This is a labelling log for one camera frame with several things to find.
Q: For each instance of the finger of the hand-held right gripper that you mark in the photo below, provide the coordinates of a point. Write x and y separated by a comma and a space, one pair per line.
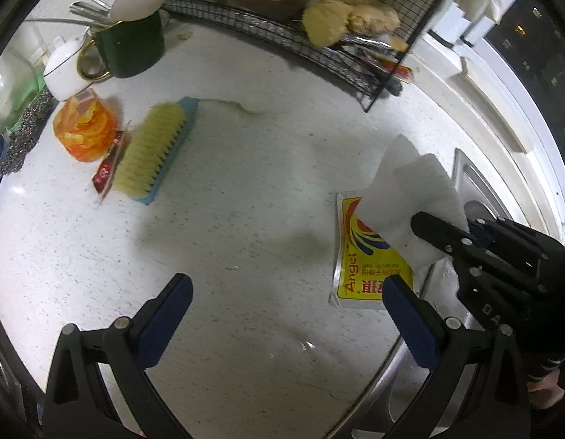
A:
481, 235
435, 228

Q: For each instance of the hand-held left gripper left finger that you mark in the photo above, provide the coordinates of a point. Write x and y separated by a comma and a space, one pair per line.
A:
165, 315

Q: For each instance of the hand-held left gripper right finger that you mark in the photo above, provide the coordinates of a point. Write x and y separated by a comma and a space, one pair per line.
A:
410, 324

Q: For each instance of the white tissue paper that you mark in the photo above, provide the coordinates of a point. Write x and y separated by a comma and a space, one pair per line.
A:
410, 183

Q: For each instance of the yellow printed packet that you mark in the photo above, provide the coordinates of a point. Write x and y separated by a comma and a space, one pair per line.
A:
355, 279

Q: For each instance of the orange patterned jar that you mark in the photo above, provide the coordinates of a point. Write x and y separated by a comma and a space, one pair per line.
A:
83, 132

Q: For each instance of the person's right hand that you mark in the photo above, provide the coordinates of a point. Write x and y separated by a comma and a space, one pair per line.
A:
547, 391

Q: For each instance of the stainless steel sink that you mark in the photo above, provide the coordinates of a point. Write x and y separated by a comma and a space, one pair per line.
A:
469, 178

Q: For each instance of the red sauce sachet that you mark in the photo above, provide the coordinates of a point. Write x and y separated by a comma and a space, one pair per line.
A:
106, 173

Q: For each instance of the blue scrub brush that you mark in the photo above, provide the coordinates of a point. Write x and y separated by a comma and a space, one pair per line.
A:
149, 155

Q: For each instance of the red foil packet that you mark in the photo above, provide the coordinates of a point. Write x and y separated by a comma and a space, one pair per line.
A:
392, 66

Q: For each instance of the dark window pane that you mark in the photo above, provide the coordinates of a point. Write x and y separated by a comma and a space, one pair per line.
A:
538, 55

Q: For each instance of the steel wool scourer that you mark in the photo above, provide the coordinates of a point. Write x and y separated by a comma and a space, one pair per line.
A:
28, 132

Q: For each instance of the ginger root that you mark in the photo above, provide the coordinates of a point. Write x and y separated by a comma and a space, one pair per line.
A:
328, 23

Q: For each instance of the white ceramic container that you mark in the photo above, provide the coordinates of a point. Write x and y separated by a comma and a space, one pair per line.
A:
65, 75

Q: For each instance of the dark green mug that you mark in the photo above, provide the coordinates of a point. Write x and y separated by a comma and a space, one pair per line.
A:
136, 45

